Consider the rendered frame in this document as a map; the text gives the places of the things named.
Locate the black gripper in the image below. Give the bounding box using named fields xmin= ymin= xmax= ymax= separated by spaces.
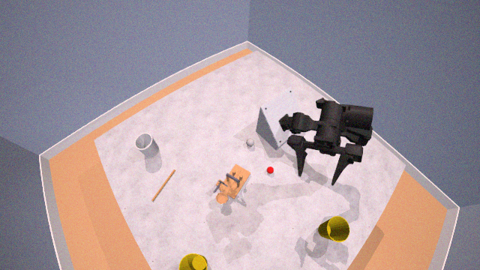
xmin=287 ymin=118 xmax=363 ymax=186

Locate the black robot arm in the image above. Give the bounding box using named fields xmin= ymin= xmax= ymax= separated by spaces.
xmin=278 ymin=98 xmax=374 ymax=146

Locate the yellow ribbed cup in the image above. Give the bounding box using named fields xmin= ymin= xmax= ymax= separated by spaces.
xmin=179 ymin=253 xmax=208 ymax=270
xmin=318 ymin=216 xmax=350 ymax=242

